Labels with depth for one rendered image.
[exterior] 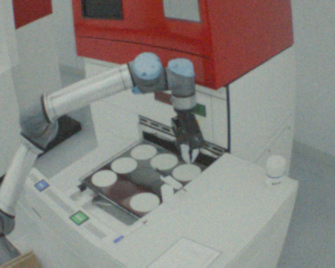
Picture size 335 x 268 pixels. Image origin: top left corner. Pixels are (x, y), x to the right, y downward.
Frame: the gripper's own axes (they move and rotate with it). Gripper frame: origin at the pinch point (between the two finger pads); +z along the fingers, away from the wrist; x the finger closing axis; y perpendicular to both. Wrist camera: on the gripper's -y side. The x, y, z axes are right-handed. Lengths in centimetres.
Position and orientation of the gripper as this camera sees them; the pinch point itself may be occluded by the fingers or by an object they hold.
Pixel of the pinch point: (190, 161)
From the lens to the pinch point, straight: 136.5
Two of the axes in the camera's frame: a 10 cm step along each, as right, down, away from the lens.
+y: -2.9, -4.8, 8.3
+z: 0.9, 8.5, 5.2
